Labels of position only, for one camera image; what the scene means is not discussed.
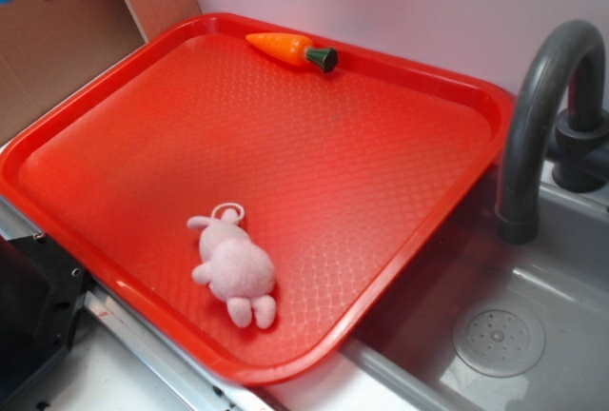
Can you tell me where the grey toy sink basin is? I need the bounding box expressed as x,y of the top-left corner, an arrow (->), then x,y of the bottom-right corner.
343,170 -> 608,410

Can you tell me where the orange toy carrot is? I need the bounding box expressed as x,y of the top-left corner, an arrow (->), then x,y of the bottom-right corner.
246,32 -> 339,73

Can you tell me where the round sink drain strainer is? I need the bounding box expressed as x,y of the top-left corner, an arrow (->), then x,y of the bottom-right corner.
452,299 -> 545,378

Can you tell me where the red plastic serving tray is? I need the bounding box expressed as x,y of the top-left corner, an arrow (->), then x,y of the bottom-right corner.
1,13 -> 513,385

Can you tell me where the silver aluminium frame rail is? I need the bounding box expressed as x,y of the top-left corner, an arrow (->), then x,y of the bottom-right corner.
0,191 -> 267,411

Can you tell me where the black metal mount block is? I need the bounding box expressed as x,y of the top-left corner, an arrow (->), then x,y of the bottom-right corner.
1,237 -> 89,408

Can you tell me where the grey curved toy faucet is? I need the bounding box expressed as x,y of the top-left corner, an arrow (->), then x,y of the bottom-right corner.
496,20 -> 608,245

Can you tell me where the pink plush bunny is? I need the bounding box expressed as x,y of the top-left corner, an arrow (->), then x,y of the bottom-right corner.
187,203 -> 277,329

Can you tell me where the brown cardboard panel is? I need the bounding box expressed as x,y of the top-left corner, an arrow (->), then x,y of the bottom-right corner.
1,0 -> 200,143

